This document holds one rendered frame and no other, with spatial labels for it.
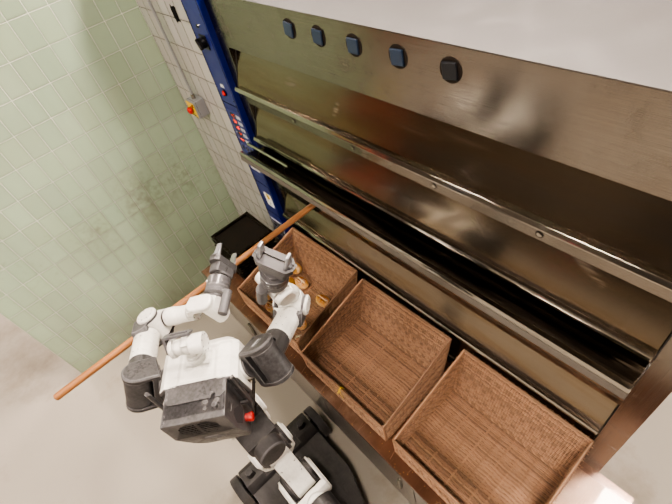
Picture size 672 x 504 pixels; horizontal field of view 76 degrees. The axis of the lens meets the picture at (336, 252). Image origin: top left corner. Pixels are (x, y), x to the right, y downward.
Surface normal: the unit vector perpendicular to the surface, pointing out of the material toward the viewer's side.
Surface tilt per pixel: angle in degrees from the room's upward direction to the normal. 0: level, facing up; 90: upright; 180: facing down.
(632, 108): 90
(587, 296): 70
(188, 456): 0
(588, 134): 90
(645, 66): 0
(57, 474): 0
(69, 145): 90
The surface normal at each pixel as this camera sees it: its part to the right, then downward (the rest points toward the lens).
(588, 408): -0.75, 0.33
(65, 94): 0.66, 0.46
